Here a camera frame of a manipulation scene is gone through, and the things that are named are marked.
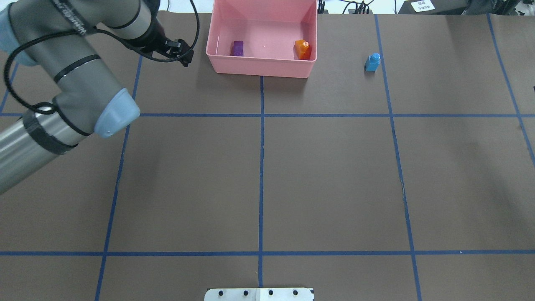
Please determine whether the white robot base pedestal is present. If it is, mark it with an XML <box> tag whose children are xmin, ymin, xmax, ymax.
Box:
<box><xmin>204</xmin><ymin>287</ymin><xmax>315</xmax><ymax>301</ymax></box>

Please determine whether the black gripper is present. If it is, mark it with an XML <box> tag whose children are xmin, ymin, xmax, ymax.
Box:
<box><xmin>147</xmin><ymin>21</ymin><xmax>194</xmax><ymax>67</ymax></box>

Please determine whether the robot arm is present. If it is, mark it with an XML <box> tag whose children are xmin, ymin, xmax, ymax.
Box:
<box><xmin>1</xmin><ymin>0</ymin><xmax>199</xmax><ymax>193</ymax></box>

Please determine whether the orange block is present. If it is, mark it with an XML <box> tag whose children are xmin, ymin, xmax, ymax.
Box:
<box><xmin>293</xmin><ymin>39</ymin><xmax>311</xmax><ymax>60</ymax></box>

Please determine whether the purple long block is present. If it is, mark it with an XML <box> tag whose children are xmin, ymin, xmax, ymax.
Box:
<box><xmin>230</xmin><ymin>40</ymin><xmax>245</xmax><ymax>57</ymax></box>

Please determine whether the pink plastic box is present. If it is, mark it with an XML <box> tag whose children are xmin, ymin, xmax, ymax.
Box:
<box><xmin>206</xmin><ymin>0</ymin><xmax>318</xmax><ymax>79</ymax></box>

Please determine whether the small blue block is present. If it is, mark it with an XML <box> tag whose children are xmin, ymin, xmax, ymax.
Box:
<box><xmin>364</xmin><ymin>53</ymin><xmax>381</xmax><ymax>72</ymax></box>

